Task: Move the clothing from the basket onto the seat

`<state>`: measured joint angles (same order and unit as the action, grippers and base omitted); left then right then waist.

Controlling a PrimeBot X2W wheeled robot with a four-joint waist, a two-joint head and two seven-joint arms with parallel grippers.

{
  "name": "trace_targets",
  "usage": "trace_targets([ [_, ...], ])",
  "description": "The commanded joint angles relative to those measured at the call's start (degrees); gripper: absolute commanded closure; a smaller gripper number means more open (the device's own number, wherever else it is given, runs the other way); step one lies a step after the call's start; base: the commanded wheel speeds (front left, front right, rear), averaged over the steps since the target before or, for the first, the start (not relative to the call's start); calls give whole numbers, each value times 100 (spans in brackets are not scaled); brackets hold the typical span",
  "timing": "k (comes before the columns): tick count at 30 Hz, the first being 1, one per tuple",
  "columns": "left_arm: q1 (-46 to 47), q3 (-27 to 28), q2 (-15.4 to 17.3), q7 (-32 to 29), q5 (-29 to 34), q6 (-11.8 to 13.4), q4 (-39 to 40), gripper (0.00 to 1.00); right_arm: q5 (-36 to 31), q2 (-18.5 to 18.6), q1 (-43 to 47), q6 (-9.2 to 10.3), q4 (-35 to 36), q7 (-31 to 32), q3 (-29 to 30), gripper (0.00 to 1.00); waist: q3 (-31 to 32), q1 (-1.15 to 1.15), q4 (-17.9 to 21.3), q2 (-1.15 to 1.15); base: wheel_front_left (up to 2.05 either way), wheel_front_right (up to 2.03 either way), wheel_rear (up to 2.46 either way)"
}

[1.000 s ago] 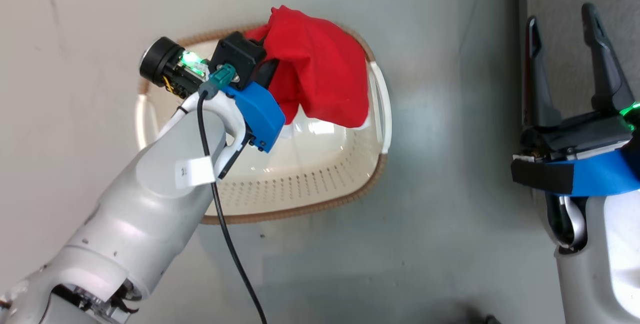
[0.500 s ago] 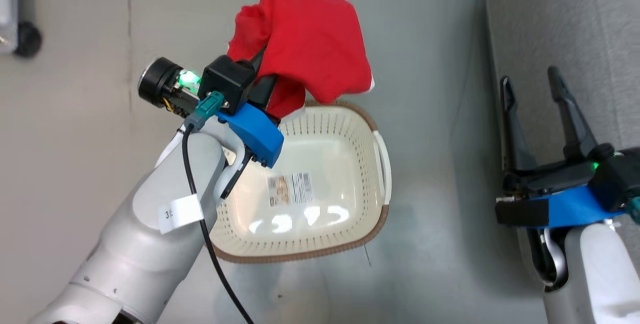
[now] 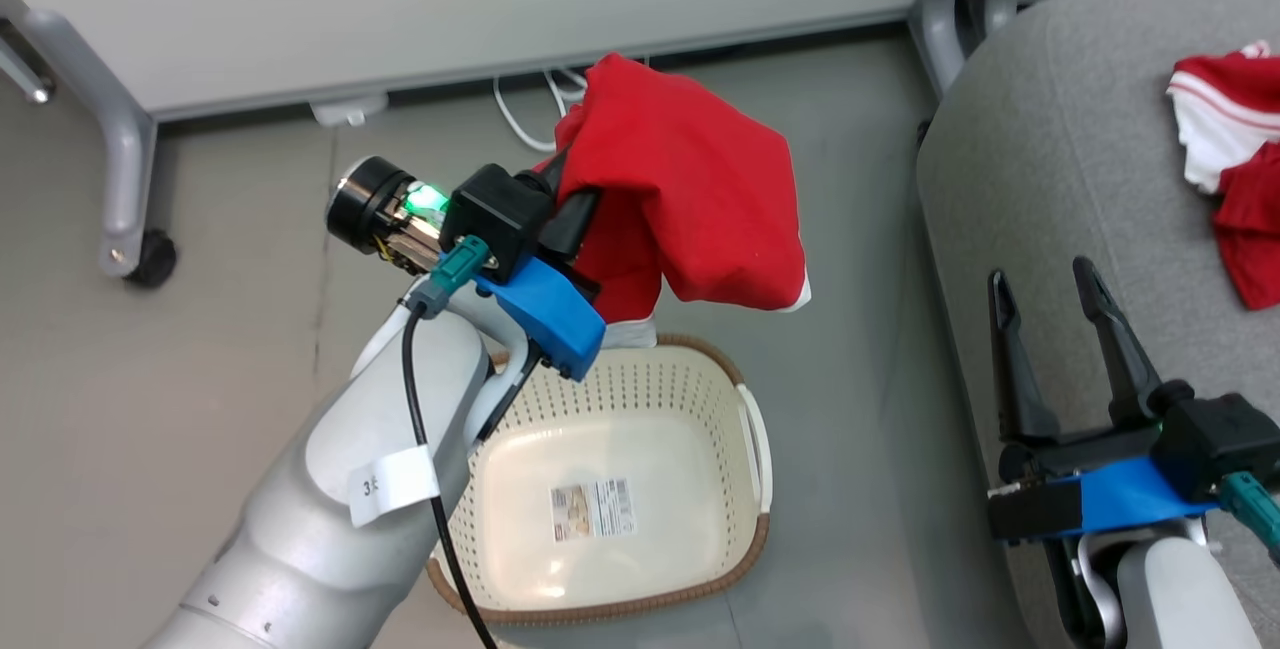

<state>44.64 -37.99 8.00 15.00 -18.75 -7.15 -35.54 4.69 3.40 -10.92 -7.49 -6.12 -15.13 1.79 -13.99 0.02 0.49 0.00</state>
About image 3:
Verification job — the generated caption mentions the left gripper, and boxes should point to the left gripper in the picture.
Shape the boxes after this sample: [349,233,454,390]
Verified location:
[327,144,603,276]

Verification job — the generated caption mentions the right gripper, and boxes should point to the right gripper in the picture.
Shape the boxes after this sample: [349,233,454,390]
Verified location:
[988,256,1167,485]

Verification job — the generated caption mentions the red shirt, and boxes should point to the red shirt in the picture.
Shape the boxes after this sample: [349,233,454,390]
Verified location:
[535,52,813,350]

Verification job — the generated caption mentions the red garment with white stripes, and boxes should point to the red garment with white stripes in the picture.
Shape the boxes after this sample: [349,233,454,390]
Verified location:
[1167,41,1280,312]

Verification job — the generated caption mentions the grey fabric sofa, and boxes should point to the grey fabric sofa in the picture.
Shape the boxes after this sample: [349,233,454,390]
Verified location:
[917,0,1280,649]

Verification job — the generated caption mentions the white power adapter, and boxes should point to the white power adapter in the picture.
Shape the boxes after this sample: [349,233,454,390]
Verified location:
[308,92,389,128]

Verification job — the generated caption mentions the cream perforated laundry basket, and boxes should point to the cream perforated laundry basket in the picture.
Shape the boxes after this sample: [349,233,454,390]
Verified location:
[425,334,773,625]

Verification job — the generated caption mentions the printed basket sticker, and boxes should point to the printed basket sticker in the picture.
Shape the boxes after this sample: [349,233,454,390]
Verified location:
[548,477,639,543]

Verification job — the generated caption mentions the black caster wheel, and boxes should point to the black caster wheel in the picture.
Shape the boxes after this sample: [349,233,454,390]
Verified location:
[125,229,179,289]

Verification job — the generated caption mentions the grey partition foot with caster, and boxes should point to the grey partition foot with caster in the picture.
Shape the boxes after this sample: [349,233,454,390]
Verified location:
[0,0,159,280]

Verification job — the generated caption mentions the grey metal desk leg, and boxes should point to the grey metal desk leg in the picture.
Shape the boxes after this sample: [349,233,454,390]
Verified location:
[0,29,54,106]

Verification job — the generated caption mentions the looped white cable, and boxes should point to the looped white cable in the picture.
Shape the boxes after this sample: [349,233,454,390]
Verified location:
[493,67,591,153]

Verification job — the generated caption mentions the teal left cable connector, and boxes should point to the teal left cable connector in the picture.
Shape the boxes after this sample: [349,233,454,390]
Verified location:
[405,236,493,320]

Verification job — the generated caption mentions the teal cable connector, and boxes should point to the teal cable connector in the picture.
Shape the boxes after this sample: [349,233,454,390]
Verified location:
[405,236,493,320]
[1218,474,1280,562]

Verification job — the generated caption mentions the teal right cable connector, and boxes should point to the teal right cable connector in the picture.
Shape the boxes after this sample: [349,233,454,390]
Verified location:
[1218,474,1280,562]

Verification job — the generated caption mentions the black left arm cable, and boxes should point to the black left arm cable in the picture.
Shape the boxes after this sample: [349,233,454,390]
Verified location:
[402,307,499,649]

